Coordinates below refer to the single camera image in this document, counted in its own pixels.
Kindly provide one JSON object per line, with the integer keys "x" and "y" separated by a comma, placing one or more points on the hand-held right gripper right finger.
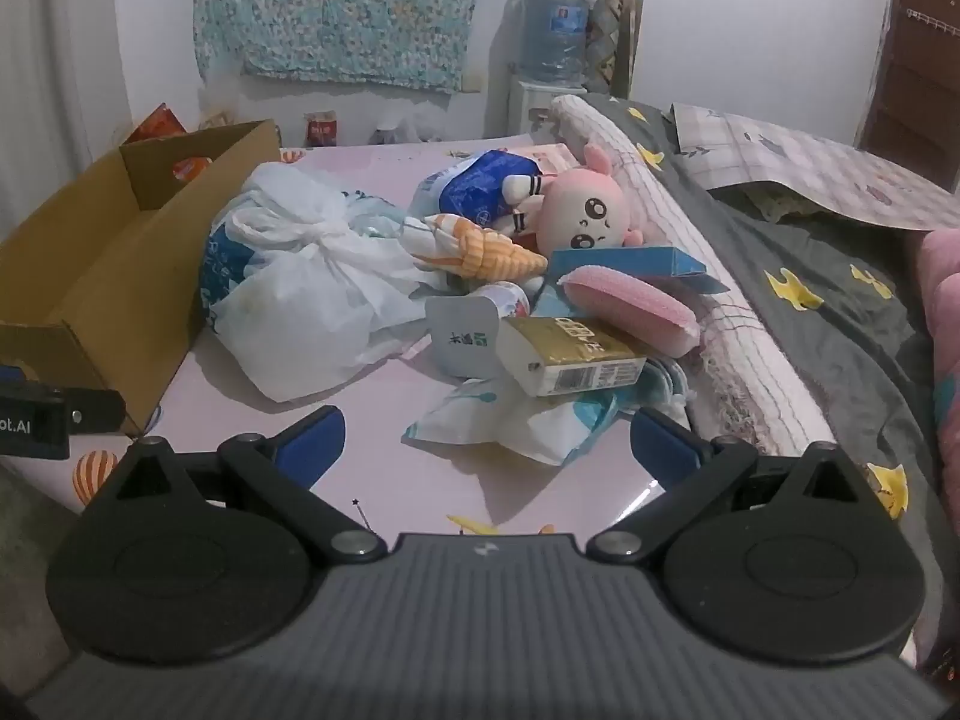
{"x": 664, "y": 444}

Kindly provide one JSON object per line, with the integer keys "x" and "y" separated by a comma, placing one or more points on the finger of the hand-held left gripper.
{"x": 96, "y": 411}

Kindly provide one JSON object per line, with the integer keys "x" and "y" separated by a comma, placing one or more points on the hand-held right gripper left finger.
{"x": 311, "y": 441}

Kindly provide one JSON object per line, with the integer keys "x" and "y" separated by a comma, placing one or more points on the gold white carton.
{"x": 570, "y": 360}

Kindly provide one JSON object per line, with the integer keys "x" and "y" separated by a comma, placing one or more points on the brown cardboard box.
{"x": 97, "y": 240}

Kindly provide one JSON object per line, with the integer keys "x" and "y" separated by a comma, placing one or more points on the light blue carton box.
{"x": 686, "y": 266}

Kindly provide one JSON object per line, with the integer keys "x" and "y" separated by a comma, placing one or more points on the white pack with label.
{"x": 457, "y": 337}

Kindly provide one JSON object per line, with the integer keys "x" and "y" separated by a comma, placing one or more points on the light blue plastic pack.
{"x": 217, "y": 262}

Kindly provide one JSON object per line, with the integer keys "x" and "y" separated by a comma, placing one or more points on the pink plush doll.
{"x": 585, "y": 210}

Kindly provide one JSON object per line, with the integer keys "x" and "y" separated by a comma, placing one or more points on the orange striped plush toy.
{"x": 487, "y": 251}

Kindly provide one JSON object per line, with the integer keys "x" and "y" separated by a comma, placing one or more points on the blue white wet wipes pack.
{"x": 472, "y": 191}

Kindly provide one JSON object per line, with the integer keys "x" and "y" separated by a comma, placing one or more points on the rolled white checkered mat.
{"x": 750, "y": 360}

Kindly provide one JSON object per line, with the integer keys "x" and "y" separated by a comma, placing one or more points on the white plastic bag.
{"x": 300, "y": 300}

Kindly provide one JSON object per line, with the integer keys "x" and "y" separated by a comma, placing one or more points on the pink printed bedsheet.
{"x": 450, "y": 495}

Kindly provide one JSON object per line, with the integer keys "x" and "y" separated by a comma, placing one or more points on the grey quilt with yellow print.
{"x": 825, "y": 255}

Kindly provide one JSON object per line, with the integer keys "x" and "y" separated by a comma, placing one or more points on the red snack bag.
{"x": 157, "y": 124}

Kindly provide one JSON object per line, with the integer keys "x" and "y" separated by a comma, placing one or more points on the pink checkered cover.
{"x": 810, "y": 157}

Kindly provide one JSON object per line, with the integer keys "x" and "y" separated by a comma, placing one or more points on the pink pillow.
{"x": 945, "y": 285}

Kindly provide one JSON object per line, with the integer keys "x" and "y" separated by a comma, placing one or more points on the white curtain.
{"x": 60, "y": 52}

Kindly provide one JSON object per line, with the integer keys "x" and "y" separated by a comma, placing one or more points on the white water dispenser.
{"x": 529, "y": 109}

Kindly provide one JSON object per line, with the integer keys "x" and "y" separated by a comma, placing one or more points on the blue water jug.
{"x": 555, "y": 37}

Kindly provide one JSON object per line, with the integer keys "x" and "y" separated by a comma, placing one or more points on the floral blue cloth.
{"x": 337, "y": 15}

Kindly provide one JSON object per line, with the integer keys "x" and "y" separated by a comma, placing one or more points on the wooden door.
{"x": 915, "y": 75}

